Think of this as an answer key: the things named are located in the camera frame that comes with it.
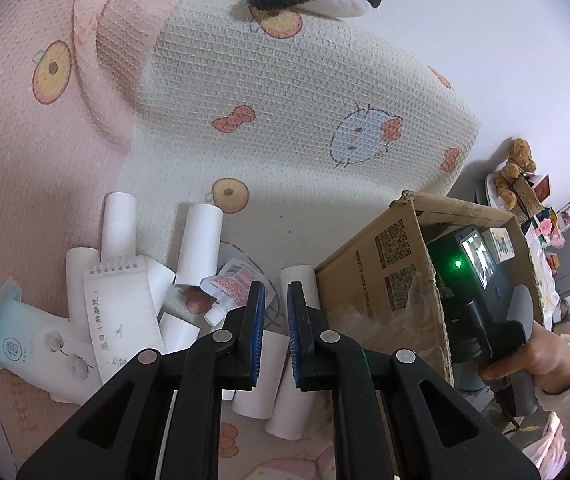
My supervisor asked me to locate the white blue tissue pack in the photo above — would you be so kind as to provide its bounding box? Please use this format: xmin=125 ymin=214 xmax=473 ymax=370
xmin=0 ymin=280 xmax=103 ymax=406

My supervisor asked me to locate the pile of white paper rolls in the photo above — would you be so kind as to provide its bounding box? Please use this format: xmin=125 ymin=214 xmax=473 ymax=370
xmin=66 ymin=192 xmax=326 ymax=438

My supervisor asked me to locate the pink patterned cloth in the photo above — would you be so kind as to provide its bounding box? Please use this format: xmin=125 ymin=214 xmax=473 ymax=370
xmin=520 ymin=425 xmax=566 ymax=480

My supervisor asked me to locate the white round side table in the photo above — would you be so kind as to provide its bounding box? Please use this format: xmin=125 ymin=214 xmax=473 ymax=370
xmin=485 ymin=172 xmax=563 ymax=326

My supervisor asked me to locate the pink spout pouch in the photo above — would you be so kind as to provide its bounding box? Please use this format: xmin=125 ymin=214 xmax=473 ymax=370
xmin=200 ymin=259 xmax=262 ymax=326

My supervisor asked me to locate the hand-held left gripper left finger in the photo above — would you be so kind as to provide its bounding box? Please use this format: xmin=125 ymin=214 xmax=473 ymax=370
xmin=16 ymin=280 xmax=267 ymax=480

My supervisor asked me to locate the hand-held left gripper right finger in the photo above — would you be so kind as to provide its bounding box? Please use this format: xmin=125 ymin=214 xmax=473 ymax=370
xmin=286 ymin=280 xmax=540 ymax=480

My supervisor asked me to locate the pink flower ornament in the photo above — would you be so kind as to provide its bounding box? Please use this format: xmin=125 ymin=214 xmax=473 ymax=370
xmin=539 ymin=219 xmax=566 ymax=247

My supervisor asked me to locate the cream pink printed pillow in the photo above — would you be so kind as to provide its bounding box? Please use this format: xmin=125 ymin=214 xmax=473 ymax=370
xmin=75 ymin=0 xmax=483 ymax=221

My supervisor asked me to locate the brown cardboard box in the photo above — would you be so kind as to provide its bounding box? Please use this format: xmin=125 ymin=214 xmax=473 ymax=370
xmin=315 ymin=191 xmax=546 ymax=396

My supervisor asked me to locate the white spiral notepad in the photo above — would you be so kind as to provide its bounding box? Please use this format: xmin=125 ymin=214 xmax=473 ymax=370
xmin=84 ymin=256 xmax=166 ymax=382

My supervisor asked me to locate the brown teddy bear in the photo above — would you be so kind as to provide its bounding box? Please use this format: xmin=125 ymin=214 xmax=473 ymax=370
xmin=494 ymin=138 xmax=538 ymax=211

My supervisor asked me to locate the person's right hand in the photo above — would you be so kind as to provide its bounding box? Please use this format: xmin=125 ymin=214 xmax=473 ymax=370
xmin=480 ymin=321 xmax=570 ymax=392

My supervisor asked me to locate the woven wicker basket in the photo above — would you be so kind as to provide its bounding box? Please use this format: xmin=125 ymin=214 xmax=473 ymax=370
xmin=510 ymin=175 xmax=546 ymax=222

